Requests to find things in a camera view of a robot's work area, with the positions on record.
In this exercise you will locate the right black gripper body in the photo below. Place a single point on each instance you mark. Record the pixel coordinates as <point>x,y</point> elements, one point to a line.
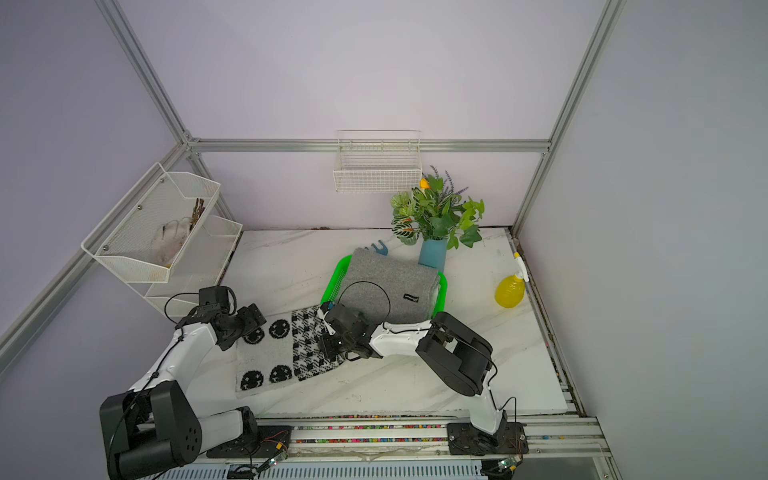
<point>338,342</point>

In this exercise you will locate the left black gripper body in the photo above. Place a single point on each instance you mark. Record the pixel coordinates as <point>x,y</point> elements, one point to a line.
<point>237,330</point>

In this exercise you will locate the white scarf black circles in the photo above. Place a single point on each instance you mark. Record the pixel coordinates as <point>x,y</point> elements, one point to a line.
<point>265,358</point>

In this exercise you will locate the houndstooth scarf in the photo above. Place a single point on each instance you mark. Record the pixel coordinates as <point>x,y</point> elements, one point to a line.
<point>308,358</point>

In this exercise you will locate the green plastic basket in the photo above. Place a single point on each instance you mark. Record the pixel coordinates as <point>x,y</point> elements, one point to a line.
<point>333,288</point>

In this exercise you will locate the grey scarf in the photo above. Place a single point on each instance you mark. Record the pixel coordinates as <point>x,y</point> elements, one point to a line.
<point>385,289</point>

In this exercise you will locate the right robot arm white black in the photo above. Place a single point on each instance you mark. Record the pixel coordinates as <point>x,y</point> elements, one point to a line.
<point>460,357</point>

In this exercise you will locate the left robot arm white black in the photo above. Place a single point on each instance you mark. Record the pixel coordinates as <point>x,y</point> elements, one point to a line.
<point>152,427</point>

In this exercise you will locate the clear glove in shelf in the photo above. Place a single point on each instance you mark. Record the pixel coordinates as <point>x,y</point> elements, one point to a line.
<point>168,241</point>

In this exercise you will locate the white mesh two-tier shelf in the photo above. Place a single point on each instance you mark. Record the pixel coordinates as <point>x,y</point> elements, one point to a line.
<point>121,241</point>

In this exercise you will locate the blue hand rake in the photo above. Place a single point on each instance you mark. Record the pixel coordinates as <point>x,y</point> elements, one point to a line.
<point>380,248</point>

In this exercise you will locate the dried twigs in shelf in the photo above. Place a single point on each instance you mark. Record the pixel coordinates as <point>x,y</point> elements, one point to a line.
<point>197,212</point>

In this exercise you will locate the artificial plant teal vase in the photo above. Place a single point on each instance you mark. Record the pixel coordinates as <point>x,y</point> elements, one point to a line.
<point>439,215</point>

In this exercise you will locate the yellow spray bottle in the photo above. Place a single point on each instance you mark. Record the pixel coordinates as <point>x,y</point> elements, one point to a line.
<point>511,290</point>

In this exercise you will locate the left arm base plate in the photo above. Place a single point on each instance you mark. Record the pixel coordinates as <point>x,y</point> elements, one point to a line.
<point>265,442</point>

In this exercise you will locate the white wire wall basket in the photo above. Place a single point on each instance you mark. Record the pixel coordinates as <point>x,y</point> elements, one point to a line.
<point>377,161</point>

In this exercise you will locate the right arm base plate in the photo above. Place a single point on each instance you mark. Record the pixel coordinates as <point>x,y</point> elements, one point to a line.
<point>465,439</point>

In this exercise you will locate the aluminium front rail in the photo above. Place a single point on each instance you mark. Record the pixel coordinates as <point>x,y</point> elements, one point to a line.
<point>425,438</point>

